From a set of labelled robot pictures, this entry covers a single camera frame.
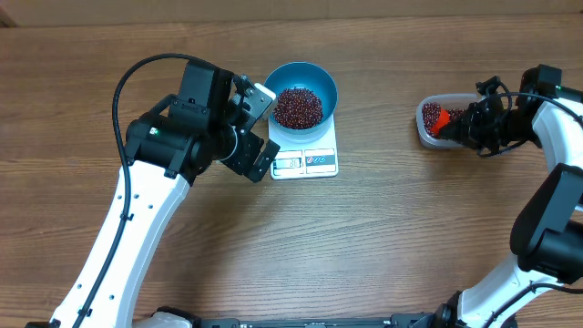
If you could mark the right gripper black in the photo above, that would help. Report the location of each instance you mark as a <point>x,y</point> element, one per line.
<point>472,126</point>

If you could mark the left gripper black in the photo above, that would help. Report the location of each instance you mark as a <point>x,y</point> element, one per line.
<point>249,148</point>

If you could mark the red measuring scoop blue handle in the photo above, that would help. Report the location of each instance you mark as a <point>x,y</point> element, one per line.
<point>441,118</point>

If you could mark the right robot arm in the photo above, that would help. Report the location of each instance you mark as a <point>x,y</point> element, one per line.
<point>545,243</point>

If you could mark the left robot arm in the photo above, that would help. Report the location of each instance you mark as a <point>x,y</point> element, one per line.
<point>162,152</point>

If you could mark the white digital kitchen scale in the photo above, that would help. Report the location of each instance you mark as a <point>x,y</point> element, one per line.
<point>305,154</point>

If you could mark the red beans in bowl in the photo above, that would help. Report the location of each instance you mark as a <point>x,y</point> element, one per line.
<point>298,108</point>

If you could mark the blue plastic bowl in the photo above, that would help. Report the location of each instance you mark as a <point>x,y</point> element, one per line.
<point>305,75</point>

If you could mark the clear plastic container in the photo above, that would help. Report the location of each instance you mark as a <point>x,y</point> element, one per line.
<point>447,101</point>

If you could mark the red beans in container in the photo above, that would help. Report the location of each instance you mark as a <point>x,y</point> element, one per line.
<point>428,111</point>

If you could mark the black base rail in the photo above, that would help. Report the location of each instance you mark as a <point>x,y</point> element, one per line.
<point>314,322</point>

